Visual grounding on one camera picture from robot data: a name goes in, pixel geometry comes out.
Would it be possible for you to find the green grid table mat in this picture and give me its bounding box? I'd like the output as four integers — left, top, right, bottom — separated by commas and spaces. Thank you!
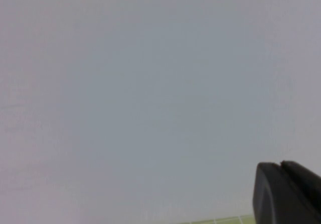
179, 214, 254, 224

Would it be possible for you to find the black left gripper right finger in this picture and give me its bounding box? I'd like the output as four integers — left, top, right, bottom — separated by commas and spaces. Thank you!
279, 160, 321, 209

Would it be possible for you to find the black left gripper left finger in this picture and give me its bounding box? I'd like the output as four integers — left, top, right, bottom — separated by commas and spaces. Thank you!
252, 161, 321, 224

